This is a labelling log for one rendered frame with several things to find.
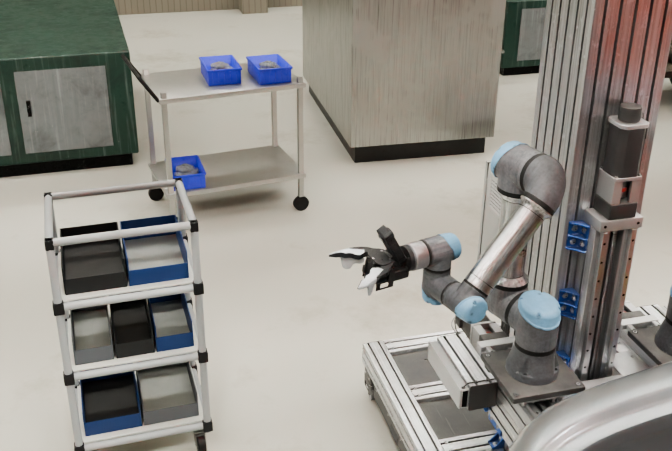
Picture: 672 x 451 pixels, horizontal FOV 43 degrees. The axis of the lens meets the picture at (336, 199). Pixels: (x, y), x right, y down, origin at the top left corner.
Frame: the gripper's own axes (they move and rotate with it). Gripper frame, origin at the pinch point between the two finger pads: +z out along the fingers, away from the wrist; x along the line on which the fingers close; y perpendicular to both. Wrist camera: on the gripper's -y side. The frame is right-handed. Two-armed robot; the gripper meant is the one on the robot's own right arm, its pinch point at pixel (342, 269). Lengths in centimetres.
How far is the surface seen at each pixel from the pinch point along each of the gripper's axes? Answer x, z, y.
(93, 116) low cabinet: 368, -32, 136
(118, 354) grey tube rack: 87, 35, 87
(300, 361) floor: 106, -51, 139
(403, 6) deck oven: 296, -218, 56
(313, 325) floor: 129, -70, 143
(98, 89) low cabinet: 369, -36, 118
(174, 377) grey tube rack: 99, 11, 119
